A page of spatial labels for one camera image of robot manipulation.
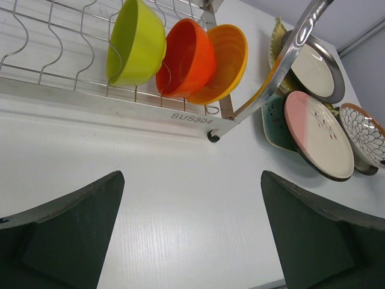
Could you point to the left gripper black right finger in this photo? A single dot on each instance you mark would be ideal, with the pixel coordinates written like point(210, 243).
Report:
point(321, 243)

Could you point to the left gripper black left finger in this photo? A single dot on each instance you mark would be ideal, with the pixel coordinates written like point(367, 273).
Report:
point(62, 243)

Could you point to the white petal pattern brown-rim plate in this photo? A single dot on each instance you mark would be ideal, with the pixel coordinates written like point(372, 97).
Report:
point(366, 137)

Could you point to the cream plate with metallic rim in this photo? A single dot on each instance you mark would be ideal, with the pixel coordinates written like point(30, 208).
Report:
point(318, 72)

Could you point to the steel two-tier dish rack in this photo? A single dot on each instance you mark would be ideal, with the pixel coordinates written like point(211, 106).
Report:
point(156, 114)

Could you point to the pink and cream floral plate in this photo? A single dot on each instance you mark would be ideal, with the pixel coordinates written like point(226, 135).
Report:
point(318, 137)

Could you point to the teal square plate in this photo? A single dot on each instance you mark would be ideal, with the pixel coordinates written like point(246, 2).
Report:
point(274, 125)

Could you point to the lime green bowl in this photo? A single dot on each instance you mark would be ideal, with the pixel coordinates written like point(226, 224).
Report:
point(137, 45)

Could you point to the yellow orange bowl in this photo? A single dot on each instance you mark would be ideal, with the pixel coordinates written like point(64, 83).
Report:
point(231, 51)

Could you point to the red orange bowl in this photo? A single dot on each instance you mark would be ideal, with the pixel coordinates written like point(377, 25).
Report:
point(189, 63)

